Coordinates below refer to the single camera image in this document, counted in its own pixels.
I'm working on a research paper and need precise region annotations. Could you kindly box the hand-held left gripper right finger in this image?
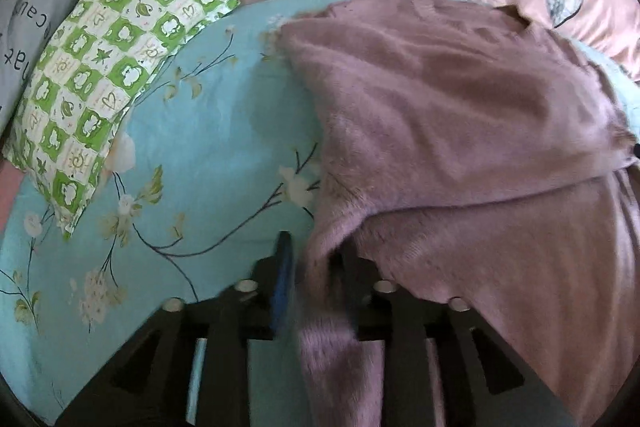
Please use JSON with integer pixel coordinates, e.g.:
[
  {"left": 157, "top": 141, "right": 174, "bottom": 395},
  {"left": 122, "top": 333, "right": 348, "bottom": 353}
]
[{"left": 341, "top": 251, "right": 576, "bottom": 427}]

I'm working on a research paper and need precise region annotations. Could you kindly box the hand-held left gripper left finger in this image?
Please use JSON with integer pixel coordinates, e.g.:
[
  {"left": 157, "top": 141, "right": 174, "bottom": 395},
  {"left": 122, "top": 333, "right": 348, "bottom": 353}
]
[{"left": 55, "top": 231, "right": 301, "bottom": 427}]

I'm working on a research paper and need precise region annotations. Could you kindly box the pink knit sweater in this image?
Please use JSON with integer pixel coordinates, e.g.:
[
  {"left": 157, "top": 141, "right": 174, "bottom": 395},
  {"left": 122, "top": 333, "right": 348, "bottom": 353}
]
[{"left": 260, "top": 0, "right": 640, "bottom": 427}]

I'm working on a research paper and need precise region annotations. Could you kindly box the blue floral bed sheet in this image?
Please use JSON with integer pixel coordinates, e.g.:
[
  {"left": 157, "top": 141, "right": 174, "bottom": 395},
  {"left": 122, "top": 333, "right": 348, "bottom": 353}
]
[{"left": 0, "top": 0, "right": 640, "bottom": 423}]

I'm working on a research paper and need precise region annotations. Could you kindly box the green checked pillow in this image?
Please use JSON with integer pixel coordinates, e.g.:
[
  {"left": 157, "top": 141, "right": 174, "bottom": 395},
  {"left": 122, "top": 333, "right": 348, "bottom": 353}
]
[{"left": 2, "top": 0, "right": 241, "bottom": 240}]

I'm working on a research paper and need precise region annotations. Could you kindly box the grey printed pillow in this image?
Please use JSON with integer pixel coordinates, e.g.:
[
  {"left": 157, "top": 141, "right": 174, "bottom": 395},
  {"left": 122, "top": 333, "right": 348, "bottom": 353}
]
[{"left": 0, "top": 0, "right": 93, "bottom": 135}]

